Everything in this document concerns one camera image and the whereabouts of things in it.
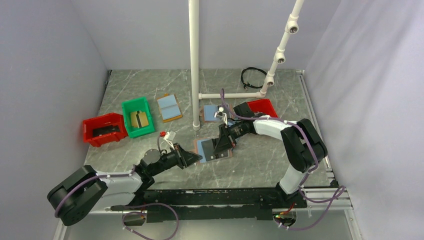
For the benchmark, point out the brown blue card holder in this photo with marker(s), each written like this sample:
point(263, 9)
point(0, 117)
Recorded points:
point(198, 149)

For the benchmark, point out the white pvc pipe frame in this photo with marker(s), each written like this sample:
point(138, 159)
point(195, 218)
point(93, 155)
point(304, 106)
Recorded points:
point(291, 28)

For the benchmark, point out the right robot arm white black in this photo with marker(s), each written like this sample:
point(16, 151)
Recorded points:
point(303, 145)

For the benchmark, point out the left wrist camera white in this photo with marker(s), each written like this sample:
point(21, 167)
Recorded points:
point(168, 137)

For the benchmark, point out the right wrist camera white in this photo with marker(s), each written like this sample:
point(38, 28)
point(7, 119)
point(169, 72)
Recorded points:
point(220, 114)

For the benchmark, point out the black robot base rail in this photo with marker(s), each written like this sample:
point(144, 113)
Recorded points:
point(259, 203)

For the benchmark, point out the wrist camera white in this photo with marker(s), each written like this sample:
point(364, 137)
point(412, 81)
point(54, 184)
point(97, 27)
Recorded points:
point(220, 114)
point(168, 137)

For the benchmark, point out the red plastic bin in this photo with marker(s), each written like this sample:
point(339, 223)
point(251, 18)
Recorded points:
point(107, 119)
point(264, 106)

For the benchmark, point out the black cards in left bin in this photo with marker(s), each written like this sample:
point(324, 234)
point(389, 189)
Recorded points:
point(108, 129)

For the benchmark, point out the grey credit card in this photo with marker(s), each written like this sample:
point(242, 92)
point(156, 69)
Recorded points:
point(208, 151)

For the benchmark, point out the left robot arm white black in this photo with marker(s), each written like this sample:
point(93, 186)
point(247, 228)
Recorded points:
point(88, 190)

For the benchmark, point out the left red plastic bin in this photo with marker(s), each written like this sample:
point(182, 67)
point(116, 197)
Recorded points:
point(107, 119)

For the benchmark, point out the gold cards in green bin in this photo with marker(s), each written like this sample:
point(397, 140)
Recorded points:
point(138, 119)

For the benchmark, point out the right red plastic bin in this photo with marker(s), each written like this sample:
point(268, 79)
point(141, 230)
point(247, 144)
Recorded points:
point(264, 106)

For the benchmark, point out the card holder with black card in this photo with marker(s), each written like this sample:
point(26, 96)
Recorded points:
point(209, 113)

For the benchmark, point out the green plastic bin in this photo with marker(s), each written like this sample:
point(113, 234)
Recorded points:
point(136, 104)

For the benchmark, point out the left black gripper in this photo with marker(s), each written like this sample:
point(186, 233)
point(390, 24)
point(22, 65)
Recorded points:
point(184, 158)

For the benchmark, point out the open empty blue card holder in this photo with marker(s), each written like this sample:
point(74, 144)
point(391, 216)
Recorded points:
point(169, 108)

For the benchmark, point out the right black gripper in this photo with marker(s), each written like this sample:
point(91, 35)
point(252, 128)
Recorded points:
point(224, 143)

